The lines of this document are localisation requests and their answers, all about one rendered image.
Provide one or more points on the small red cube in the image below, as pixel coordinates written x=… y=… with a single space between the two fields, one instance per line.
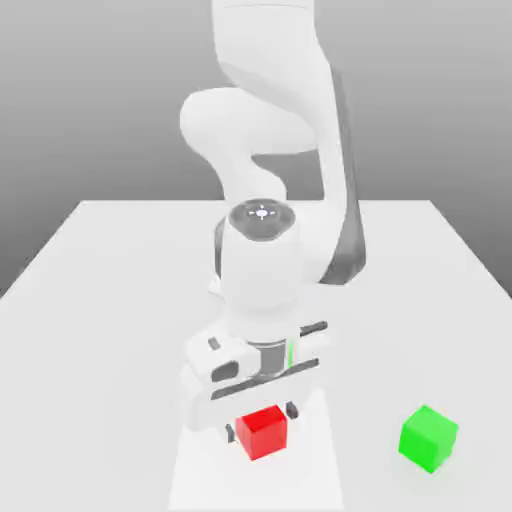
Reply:
x=262 y=434

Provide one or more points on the small green cube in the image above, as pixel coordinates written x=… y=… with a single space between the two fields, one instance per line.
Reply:
x=428 y=440

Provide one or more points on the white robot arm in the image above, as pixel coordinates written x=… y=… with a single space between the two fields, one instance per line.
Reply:
x=256 y=120

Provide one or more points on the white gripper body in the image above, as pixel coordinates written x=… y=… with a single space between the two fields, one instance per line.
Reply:
x=224 y=408

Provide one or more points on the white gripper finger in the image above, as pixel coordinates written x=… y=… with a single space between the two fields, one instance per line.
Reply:
x=230 y=434
x=292 y=410

